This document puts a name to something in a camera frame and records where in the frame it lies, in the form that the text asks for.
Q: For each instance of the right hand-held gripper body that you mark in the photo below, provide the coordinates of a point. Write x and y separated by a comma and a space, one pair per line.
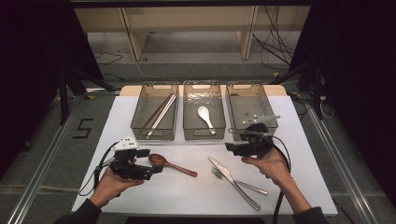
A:
258, 146

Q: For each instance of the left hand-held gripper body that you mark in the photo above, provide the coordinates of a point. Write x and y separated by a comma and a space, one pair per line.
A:
130, 171

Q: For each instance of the red-brown wooden spoon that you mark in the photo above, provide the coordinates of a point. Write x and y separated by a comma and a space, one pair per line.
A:
174, 166

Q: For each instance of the smoky transparent plastic bin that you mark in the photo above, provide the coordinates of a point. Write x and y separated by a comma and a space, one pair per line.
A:
149, 105
193, 124
246, 105

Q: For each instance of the white chopstick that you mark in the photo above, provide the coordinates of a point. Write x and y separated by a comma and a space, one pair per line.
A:
162, 113

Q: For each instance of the brown chopstick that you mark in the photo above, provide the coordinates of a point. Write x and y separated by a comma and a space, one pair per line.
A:
158, 111

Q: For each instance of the white chopsticks pair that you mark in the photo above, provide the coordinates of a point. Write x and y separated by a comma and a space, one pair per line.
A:
157, 110

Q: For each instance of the white ceramic spoon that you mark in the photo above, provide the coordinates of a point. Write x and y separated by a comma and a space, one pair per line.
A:
204, 112

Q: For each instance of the person's right hand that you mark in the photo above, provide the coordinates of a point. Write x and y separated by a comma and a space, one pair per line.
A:
272, 166

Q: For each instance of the person's left hand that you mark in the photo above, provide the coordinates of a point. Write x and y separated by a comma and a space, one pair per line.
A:
109, 188

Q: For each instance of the white table mat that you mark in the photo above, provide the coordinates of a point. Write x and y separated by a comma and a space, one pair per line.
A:
174, 199

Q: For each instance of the steel fork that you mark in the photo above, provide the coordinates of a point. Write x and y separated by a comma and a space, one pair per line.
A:
252, 187

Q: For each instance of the black metal stand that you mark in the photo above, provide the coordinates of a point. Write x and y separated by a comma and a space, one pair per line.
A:
64, 93
317, 93

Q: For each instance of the black curtain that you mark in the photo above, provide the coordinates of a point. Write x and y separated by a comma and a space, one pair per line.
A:
31, 62
358, 77

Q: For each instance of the beige wooden desk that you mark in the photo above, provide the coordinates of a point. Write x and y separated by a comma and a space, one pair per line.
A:
186, 18

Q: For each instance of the aluminium floor rail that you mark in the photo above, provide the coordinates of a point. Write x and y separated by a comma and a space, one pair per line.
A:
343, 174
47, 161

